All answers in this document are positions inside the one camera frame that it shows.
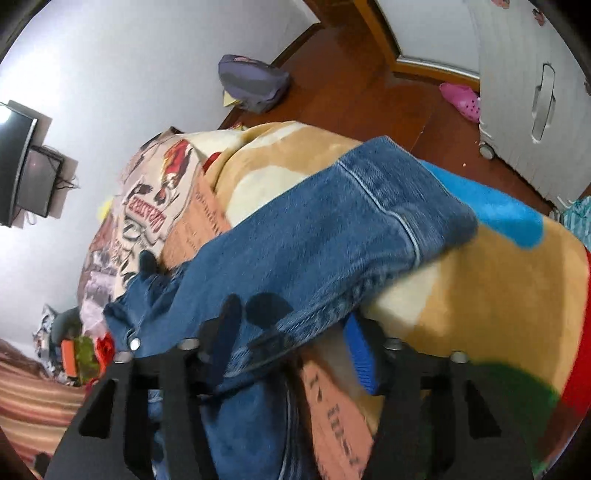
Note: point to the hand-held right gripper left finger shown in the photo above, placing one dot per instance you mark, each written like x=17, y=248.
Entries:
x=221, y=344

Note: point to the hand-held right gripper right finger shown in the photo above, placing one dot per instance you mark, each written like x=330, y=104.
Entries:
x=362, y=357

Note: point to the blue denim jeans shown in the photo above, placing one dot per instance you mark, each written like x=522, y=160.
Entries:
x=300, y=221

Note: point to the green patterned bag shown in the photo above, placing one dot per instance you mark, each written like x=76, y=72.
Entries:
x=87, y=357

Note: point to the tan multicolour plush blanket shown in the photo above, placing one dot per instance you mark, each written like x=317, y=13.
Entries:
x=485, y=286

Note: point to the orange box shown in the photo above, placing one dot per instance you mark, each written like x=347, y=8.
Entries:
x=70, y=360

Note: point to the newspaper print bed cover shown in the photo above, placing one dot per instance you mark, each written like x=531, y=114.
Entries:
x=147, y=198

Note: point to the pile of household clutter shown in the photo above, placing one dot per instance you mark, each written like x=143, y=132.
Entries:
x=44, y=332

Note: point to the small black monitor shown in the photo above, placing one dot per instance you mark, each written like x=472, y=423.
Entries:
x=41, y=180

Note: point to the yellow paper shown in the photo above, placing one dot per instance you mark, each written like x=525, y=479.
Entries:
x=230, y=99

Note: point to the teal striped cloth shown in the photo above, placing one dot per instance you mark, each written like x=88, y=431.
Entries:
x=579, y=219

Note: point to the grey purple backpack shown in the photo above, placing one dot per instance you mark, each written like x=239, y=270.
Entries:
x=254, y=83

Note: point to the pink clog shoe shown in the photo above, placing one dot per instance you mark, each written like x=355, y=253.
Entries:
x=461, y=101

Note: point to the white wheeled cabinet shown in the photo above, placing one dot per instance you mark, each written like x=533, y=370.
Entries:
x=517, y=92

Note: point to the black wall television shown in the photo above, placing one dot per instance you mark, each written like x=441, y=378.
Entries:
x=14, y=161

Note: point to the wooden door with frame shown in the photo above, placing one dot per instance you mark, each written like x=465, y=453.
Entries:
x=383, y=37

